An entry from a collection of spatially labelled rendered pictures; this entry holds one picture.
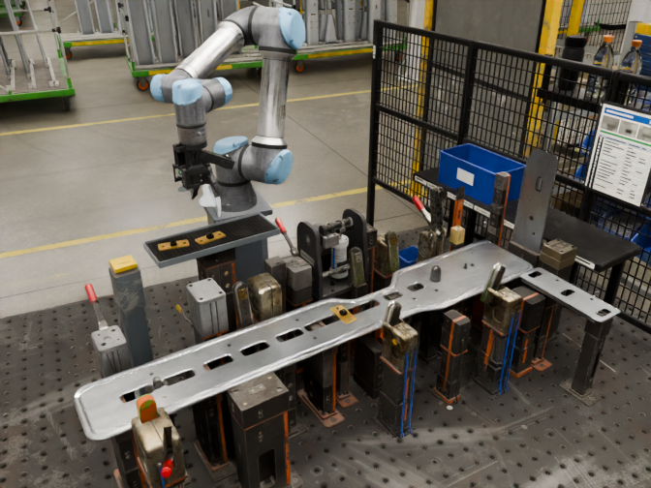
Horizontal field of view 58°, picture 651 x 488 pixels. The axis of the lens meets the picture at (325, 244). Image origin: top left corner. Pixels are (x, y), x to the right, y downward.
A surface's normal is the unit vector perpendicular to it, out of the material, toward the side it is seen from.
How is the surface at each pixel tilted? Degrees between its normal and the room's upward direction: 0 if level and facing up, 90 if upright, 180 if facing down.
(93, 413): 0
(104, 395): 0
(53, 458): 0
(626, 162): 90
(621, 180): 90
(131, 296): 90
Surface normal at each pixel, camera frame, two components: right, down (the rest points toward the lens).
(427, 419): 0.00, -0.88
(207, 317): 0.54, 0.40
